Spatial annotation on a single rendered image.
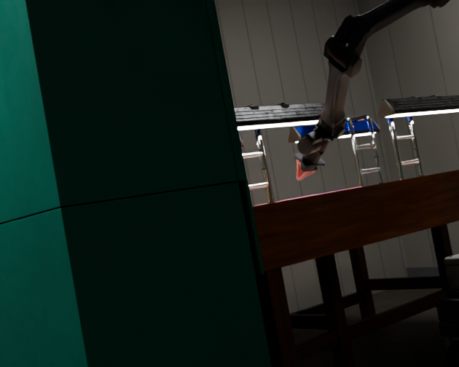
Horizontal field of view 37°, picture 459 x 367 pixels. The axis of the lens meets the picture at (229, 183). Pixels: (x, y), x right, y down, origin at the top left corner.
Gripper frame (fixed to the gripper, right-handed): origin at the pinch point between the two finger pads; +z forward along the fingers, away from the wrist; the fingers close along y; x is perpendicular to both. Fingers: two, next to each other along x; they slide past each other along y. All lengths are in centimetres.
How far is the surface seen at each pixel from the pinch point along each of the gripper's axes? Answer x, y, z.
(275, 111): -23.1, -0.4, -11.0
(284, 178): -109, -152, 125
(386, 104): -23, -65, -11
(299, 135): -55, -66, 33
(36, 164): 3, 103, -22
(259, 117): -21.0, 9.1, -10.7
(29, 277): 14, 103, 6
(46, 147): 5, 103, -30
